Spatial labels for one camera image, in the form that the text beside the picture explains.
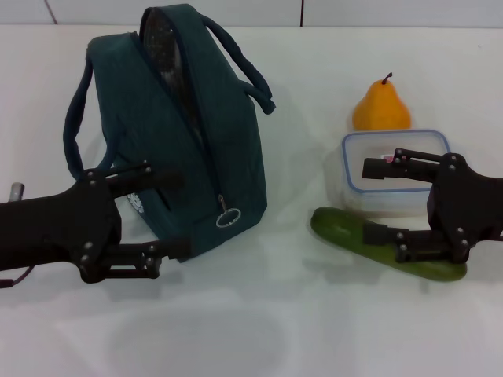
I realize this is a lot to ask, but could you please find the green cucumber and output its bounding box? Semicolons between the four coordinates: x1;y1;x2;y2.
310;207;468;283

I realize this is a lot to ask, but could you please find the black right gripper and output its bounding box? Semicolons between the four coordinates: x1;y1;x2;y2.
362;147;503;264

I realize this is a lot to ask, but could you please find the orange pear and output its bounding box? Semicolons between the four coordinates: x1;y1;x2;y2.
352;72;413;132

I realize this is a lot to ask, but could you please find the teal insulated lunch bag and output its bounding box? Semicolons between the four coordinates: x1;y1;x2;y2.
63;3;276;264

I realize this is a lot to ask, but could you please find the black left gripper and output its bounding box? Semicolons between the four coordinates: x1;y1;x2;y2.
0;160;193;284

